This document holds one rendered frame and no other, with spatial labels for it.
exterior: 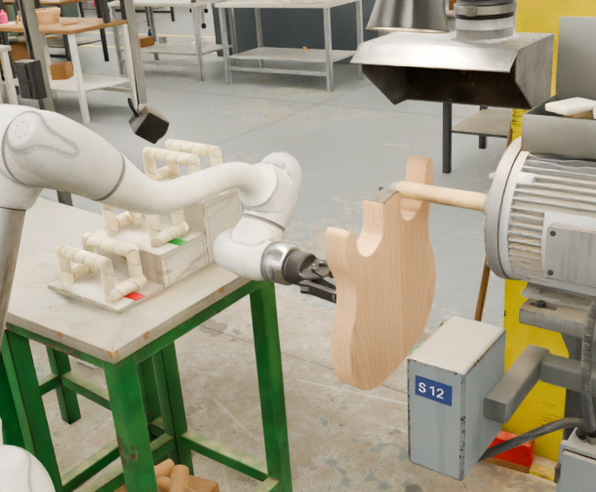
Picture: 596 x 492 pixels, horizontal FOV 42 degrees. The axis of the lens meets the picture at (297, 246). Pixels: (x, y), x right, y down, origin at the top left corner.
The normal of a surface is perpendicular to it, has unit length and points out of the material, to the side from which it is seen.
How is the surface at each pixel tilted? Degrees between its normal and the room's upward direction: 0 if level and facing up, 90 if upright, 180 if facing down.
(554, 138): 90
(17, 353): 90
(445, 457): 90
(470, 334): 0
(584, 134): 90
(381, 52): 38
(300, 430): 0
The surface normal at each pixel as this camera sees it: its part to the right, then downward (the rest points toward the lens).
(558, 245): -0.59, 0.36
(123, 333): -0.07, -0.92
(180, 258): 0.80, 0.18
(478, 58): -0.41, -0.51
